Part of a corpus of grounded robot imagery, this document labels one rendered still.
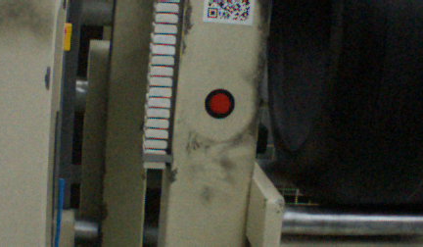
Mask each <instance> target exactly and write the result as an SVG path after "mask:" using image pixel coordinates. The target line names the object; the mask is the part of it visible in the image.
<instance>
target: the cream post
mask: <svg viewBox="0 0 423 247"><path fill-rule="evenodd" d="M270 2H271V0H255V2H254V15H253V22H252V25H238V24H224V23H211V22H203V18H204V3H205V0H180V1H179V2H177V5H178V6H179V8H182V9H184V11H183V18H179V17H178V20H177V24H175V26H176V33H175V34H174V36H175V37H176V43H175V44H173V47H174V48H175V52H174V55H173V57H172V58H173V59H174V63H173V66H171V67H172V76H171V77H170V78H171V79H172V86H171V87H170V90H171V96H170V97H169V101H170V107H168V109H169V118H167V120H168V121H169V125H168V128H167V129H166V130H167V132H168V134H167V138H166V139H165V140H166V144H168V146H169V149H170V151H171V155H172V163H170V167H169V166H165V168H164V169H163V178H162V195H161V204H160V220H159V238H158V247H246V237H247V236H246V230H247V215H248V209H249V202H250V189H251V182H252V178H253V175H254V168H255V161H256V154H257V140H258V133H259V113H260V106H261V93H262V85H263V78H264V64H265V57H266V43H265V42H266V37H267V34H268V23H269V17H270V11H269V10H270ZM217 94H223V95H225V96H226V97H227V98H228V99H229V101H230V107H229V109H228V111H227V112H226V113H224V114H221V115H219V114H217V113H214V112H213V111H212V108H211V107H210V101H211V99H212V97H213V96H214V95H217Z"/></svg>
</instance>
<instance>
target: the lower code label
mask: <svg viewBox="0 0 423 247"><path fill-rule="evenodd" d="M254 2H255V0H205V3H204V18H203V22H211V23H224V24H238V25H252V22H253V15H254Z"/></svg>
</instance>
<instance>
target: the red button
mask: <svg viewBox="0 0 423 247"><path fill-rule="evenodd" d="M210 107H211V109H212V111H213V112H214V113H217V114H219V115H221V114H224V113H226V112H227V111H228V109H229V107H230V101H229V99H228V98H227V97H226V96H225V95H223V94H217V95H214V96H213V97H212V99H211V101H210Z"/></svg>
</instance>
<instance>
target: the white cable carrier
mask: <svg viewBox="0 0 423 247"><path fill-rule="evenodd" d="M179 1H180V0H157V1H156V2H154V9H156V11H155V12H153V20H156V21H155V22H153V24H152V29H154V30H155V31H153V32H152V33H151V39H153V42H151V44H150V49H151V50H152V52H151V53H150V54H149V60H151V63H149V69H148V70H149V71H150V72H149V73H148V81H149V82H148V85H147V90H148V93H147V94H146V101H148V103H146V104H145V111H146V114H145V118H144V120H145V123H144V127H143V129H144V131H145V133H144V134H143V136H142V140H143V141H144V143H142V150H143V153H148V154H163V155H171V151H170V149H166V140H165V139H166V138H167V134H168V132H167V130H166V129H167V128H168V125H169V121H168V120H167V118H169V109H168V108H167V107H170V101H169V98H168V97H170V96H171V90H170V87H171V86H172V79H171V78H170V77H171V76H172V67H171V66H173V63H174V59H173V58H172V56H171V55H174V52H175V48H174V47H173V46H172V45H171V44H175V43H176V37H175V36H173V33H176V26H175V25H174V24H177V20H178V17H179V18H183V11H184V9H182V8H179V6H178V5H177V4H174V2H179ZM174 13H175V14H174ZM142 163H143V168H151V169H164V168H165V163H162V162H148V161H142Z"/></svg>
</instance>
